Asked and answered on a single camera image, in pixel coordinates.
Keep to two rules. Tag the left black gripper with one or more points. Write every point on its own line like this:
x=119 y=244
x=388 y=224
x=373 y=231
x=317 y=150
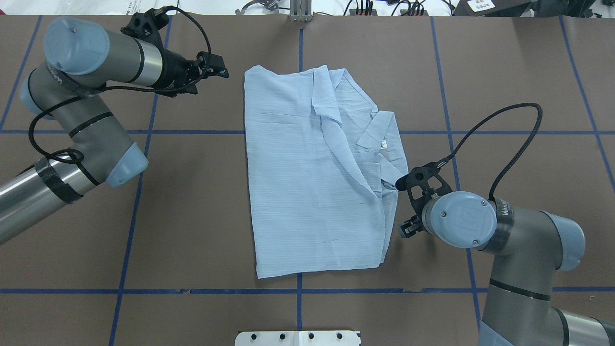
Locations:
x=174 y=68

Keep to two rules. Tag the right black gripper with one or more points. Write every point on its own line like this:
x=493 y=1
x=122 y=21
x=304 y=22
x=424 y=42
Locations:
x=408 y=228

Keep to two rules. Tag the light blue button shirt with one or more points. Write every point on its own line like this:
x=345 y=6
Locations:
x=322 y=162

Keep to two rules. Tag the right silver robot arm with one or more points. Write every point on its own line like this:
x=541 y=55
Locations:
x=528 y=248

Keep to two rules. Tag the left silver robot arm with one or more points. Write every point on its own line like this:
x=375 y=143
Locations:
x=80 y=141

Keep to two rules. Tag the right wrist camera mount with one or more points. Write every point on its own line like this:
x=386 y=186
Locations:
x=429 y=180

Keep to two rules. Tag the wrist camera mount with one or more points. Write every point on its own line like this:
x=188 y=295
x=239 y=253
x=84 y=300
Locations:
x=147 y=26
x=429 y=180

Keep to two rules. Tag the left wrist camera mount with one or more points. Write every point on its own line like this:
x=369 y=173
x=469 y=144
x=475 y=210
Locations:
x=147 y=26

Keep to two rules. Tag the aluminium frame post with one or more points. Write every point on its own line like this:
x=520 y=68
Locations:
x=300 y=11

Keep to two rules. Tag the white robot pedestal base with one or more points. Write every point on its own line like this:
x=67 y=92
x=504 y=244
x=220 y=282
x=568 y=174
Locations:
x=299 y=338

